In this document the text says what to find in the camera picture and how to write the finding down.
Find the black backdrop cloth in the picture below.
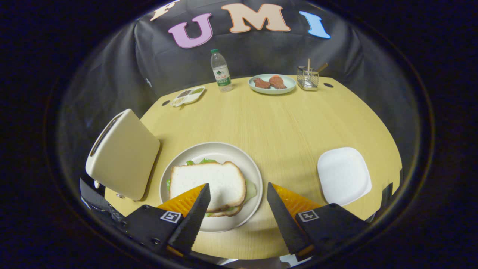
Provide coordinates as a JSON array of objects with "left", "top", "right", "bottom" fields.
[{"left": 56, "top": 0, "right": 422, "bottom": 225}]

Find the cream toaster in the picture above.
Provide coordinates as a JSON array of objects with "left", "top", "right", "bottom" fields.
[{"left": 85, "top": 109, "right": 161, "bottom": 201}]

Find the clear utensil holder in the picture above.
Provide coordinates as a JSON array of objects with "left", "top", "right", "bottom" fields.
[{"left": 297, "top": 66, "right": 320, "bottom": 91}]

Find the bread slice with brown crust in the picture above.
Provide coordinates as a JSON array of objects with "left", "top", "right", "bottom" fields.
[{"left": 207, "top": 204, "right": 244, "bottom": 218}]

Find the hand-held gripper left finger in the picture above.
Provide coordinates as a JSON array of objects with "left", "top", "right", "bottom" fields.
[{"left": 123, "top": 183, "right": 211, "bottom": 258}]

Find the green lettuce leaf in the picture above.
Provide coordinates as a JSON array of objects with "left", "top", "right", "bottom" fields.
[{"left": 166, "top": 158, "right": 258, "bottom": 217}]

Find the pale green round plate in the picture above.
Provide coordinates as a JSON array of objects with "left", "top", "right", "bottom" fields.
[{"left": 248, "top": 74, "right": 297, "bottom": 95}]

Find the white toast bread slice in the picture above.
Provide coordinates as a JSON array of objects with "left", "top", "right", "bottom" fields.
[{"left": 169, "top": 161, "right": 247, "bottom": 213}]

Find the white divided condiment dish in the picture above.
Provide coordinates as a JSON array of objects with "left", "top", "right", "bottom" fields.
[{"left": 171, "top": 86, "right": 206, "bottom": 108}]

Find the clear plastic water bottle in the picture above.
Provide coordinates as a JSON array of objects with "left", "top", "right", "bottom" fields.
[{"left": 210, "top": 49, "right": 233, "bottom": 93}]

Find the cream round plate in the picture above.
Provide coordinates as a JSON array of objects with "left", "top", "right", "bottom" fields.
[{"left": 159, "top": 142, "right": 263, "bottom": 233}]

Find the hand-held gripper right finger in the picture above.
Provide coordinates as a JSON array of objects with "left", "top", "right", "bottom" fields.
[{"left": 267, "top": 182, "right": 370, "bottom": 262}]

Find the white square plate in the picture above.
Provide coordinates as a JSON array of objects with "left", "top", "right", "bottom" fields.
[{"left": 317, "top": 147, "right": 372, "bottom": 207}]

